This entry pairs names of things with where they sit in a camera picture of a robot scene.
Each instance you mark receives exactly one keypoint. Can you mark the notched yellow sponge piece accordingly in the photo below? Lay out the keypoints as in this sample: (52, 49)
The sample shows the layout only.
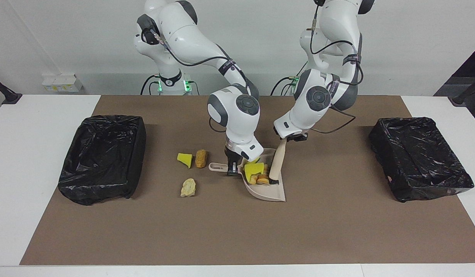
(253, 168)

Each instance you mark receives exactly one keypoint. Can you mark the yellow sponge wedge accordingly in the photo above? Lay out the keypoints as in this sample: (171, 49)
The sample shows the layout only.
(184, 159)

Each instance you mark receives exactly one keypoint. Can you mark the brown oval toy bread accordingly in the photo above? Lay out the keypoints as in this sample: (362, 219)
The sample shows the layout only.
(201, 158)

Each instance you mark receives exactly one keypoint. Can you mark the black bagged bin pink mark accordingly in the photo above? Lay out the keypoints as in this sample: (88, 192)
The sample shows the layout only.
(418, 157)

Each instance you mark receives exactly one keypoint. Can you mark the pale torn bread chunk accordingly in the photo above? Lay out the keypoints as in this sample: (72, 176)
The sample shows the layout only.
(253, 179)

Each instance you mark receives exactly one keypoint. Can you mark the small torn croissant piece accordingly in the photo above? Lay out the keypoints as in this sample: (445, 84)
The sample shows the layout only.
(188, 187)

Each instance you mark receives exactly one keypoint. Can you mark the brown table mat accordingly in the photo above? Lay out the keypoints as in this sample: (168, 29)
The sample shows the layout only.
(222, 238)

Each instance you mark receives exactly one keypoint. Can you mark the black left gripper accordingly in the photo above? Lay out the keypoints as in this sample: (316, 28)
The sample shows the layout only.
(299, 137)

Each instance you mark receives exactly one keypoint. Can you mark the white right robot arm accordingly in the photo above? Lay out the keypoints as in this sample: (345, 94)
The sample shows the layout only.
(237, 127)

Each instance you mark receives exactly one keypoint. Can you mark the black stand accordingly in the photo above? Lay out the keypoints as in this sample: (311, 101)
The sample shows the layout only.
(468, 96)
(10, 98)

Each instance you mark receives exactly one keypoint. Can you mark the orange striped toy croissant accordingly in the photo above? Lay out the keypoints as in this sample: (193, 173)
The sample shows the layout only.
(263, 180)

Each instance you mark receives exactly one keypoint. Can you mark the beige plastic dustpan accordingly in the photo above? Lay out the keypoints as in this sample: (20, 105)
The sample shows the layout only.
(268, 194)

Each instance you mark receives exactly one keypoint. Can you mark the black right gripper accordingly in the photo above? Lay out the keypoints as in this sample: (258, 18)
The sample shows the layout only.
(231, 157)

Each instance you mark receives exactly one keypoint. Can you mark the beige hand brush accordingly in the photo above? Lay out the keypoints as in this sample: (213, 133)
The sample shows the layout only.
(278, 161)

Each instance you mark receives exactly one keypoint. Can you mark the white wall power strip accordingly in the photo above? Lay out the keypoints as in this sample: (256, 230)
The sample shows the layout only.
(62, 82)

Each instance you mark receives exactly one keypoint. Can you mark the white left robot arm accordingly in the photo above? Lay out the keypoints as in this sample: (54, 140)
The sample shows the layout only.
(310, 111)

